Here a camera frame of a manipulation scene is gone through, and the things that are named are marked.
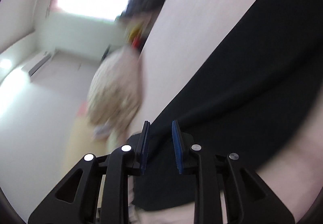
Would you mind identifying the black pants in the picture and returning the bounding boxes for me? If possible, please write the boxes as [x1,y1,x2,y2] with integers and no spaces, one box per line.
[133,0,322,211]

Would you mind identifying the beige headboard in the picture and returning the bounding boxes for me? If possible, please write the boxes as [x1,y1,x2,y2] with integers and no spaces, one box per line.
[61,112,107,177]

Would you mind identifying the floral pink pillow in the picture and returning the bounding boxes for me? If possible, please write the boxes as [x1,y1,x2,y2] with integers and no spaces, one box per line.
[93,123,128,154]

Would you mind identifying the rolled floral duvet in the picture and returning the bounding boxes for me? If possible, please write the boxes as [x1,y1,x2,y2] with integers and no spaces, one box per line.
[87,45,141,128]

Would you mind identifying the yellow red toy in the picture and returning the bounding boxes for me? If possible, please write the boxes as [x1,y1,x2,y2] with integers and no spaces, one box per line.
[128,22,146,51]

